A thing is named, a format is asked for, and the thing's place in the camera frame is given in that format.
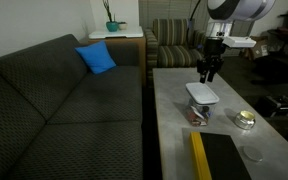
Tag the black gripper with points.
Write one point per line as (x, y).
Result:
(212, 61)

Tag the white container lid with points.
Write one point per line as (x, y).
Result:
(201, 93)

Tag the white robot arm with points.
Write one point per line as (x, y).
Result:
(223, 14)

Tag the round clear jar lid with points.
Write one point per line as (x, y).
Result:
(252, 153)

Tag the clear glass container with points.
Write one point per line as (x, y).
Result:
(199, 114)

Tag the striped armchair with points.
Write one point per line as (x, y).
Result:
(170, 44)

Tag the glass candle jar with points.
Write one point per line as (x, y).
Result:
(245, 120)

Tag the cardboard box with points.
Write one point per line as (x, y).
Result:
(260, 48)

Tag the black case on floor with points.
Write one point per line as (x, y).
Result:
(271, 106)

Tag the small white bowl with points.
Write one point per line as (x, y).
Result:
(122, 25)

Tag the teal plant pot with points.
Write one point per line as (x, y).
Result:
(112, 26)

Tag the blue cushion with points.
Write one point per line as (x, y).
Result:
(96, 57)

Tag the dark grey sofa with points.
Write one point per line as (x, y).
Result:
(60, 121)

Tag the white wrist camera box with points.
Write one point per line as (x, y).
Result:
(239, 42)

